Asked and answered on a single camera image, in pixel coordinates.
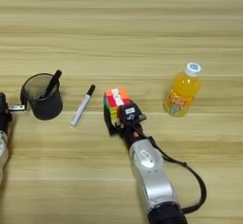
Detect white marker with black cap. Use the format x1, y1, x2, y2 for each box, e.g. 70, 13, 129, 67
69, 84, 96, 127

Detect black mesh pen cup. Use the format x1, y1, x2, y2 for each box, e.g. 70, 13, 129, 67
20, 72, 64, 121

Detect orange juice bottle white cap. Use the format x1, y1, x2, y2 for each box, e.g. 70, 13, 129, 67
163, 62, 202, 118

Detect black marker pen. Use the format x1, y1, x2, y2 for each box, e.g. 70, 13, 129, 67
39, 69, 63, 101

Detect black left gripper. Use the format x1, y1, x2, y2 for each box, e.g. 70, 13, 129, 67
0, 88, 28, 134

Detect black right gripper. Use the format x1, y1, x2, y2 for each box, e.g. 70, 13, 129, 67
103, 103, 150, 148

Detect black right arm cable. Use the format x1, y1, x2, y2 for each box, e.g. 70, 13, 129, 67
139, 129, 208, 215

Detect colourful puzzle cube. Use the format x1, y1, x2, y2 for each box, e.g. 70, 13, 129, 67
103, 86, 133, 124

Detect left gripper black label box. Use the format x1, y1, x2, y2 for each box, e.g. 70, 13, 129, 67
0, 92, 8, 108

